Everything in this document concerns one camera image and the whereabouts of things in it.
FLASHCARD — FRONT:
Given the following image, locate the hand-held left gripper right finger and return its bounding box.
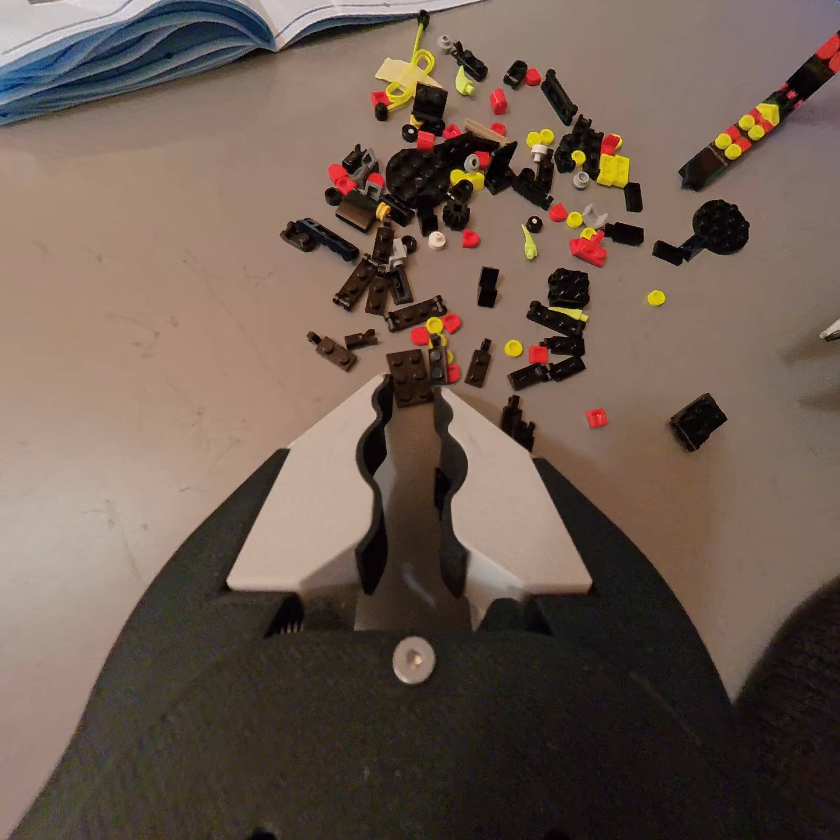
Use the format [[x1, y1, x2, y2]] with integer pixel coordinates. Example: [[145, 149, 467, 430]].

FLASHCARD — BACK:
[[432, 387, 595, 632]]

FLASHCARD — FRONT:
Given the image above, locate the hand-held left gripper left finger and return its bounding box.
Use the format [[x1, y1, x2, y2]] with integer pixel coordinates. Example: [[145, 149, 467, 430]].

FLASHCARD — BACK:
[[226, 373, 395, 634]]

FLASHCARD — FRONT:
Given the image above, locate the small black lego brick assembly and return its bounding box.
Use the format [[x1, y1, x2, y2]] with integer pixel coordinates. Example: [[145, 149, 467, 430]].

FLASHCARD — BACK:
[[669, 392, 728, 452]]

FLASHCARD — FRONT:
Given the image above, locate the black round lego plate assembly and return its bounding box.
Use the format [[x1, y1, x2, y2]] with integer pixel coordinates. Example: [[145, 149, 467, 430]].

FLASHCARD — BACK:
[[651, 199, 751, 265]]

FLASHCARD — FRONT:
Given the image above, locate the red yellow black lego snake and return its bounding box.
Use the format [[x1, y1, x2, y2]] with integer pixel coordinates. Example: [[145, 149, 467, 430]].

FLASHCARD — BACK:
[[678, 29, 840, 193]]

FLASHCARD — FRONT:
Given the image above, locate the pile of loose lego pieces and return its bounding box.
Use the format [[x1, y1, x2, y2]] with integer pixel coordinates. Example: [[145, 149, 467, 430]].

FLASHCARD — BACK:
[[279, 10, 647, 454]]

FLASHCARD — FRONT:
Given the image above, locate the lego instruction booklet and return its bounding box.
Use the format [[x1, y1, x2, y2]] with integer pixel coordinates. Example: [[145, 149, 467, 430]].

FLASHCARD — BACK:
[[0, 0, 490, 127]]

